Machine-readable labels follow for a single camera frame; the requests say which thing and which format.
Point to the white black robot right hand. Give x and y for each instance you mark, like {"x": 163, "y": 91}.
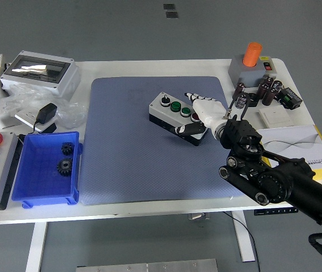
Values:
{"x": 208, "y": 112}

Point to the grey four-button control box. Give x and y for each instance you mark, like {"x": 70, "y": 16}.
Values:
{"x": 163, "y": 113}

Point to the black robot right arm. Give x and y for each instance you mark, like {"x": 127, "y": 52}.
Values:
{"x": 279, "y": 178}

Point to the dark brown capacitor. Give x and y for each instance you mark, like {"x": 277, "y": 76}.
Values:
{"x": 276, "y": 85}
{"x": 262, "y": 90}
{"x": 238, "y": 90}
{"x": 269, "y": 97}
{"x": 268, "y": 80}
{"x": 240, "y": 102}

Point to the orange cylinder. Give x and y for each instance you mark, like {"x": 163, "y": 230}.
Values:
{"x": 252, "y": 55}

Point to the black module with green terminal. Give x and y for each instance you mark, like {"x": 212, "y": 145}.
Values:
{"x": 289, "y": 98}

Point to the blue-grey textured mat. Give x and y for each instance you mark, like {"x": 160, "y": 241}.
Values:
{"x": 135, "y": 158}

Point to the white and yellow cardboard box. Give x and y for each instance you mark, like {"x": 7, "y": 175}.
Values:
{"x": 296, "y": 141}

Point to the dark floor plate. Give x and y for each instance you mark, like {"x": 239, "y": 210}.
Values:
{"x": 168, "y": 6}
{"x": 171, "y": 14}

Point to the black table control panel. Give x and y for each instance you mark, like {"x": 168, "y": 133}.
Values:
{"x": 274, "y": 211}

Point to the white table leg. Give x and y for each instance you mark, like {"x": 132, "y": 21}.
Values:
{"x": 244, "y": 241}
{"x": 36, "y": 246}

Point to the clear plastic bag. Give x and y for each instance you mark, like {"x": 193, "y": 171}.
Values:
{"x": 70, "y": 112}

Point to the small black bevel gear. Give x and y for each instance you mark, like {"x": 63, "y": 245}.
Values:
{"x": 68, "y": 148}

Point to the large black bevel gear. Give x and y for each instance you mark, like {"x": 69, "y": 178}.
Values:
{"x": 64, "y": 167}

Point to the black power adapter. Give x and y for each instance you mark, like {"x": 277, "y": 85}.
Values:
{"x": 46, "y": 112}

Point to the grey metal plate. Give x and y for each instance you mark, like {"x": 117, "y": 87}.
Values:
{"x": 146, "y": 265}

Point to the blue plastic bin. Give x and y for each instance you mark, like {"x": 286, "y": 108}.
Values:
{"x": 42, "y": 181}

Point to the white socket plate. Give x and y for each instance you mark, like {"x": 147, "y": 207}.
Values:
{"x": 26, "y": 116}

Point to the grey switch box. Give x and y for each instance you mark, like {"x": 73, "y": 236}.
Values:
{"x": 251, "y": 75}

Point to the white wall switch plate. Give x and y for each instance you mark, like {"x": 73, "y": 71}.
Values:
{"x": 276, "y": 116}

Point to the grey metal bracket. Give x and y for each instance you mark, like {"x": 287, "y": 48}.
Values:
{"x": 199, "y": 216}

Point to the grey enclosure with clear window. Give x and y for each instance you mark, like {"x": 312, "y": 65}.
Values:
{"x": 36, "y": 80}

